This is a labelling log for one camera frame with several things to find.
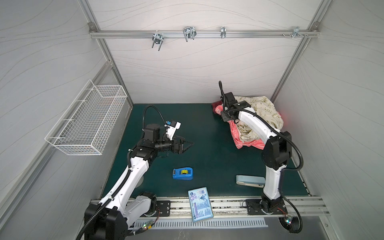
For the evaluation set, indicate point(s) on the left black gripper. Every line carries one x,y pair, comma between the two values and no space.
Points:
179,150

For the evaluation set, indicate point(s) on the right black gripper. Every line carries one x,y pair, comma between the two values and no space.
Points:
226,115

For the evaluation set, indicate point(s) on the pink patterned cloth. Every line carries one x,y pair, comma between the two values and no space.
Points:
257,144

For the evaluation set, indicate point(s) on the cream patterned cloth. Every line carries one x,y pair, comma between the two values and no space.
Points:
265,109

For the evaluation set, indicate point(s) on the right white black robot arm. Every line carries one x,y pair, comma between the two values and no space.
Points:
280,154

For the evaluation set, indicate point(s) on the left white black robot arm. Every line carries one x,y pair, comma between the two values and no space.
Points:
112,217

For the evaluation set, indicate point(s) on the blue tape dispenser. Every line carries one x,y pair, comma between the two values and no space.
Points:
185,174

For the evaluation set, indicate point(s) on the blue printed packet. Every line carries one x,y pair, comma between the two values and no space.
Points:
200,204

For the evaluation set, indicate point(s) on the light blue stapler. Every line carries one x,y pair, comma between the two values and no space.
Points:
250,181

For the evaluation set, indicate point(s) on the metal U-bolt clamp middle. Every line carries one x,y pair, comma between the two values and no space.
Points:
189,33

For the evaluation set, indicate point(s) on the metal u-bolt clamp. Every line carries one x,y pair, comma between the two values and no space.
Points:
158,40
189,33

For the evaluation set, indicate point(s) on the metal U-bolt clamp left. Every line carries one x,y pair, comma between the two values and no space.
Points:
158,40

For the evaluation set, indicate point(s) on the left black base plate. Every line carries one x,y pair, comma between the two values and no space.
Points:
159,209

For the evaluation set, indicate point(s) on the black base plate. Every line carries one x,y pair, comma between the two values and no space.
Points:
255,207
159,209

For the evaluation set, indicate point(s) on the metal ring clamp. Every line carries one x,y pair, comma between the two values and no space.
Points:
223,32

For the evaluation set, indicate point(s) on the white slotted cable duct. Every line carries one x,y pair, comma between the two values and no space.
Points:
214,223

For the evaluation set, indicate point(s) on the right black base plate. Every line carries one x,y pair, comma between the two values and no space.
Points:
255,207

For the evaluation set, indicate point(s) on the white wire basket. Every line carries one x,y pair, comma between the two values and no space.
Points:
86,125

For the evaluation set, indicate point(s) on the metal bracket clamp right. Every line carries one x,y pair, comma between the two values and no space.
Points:
296,34

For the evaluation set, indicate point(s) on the aluminium cross rail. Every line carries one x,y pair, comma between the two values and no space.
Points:
201,34

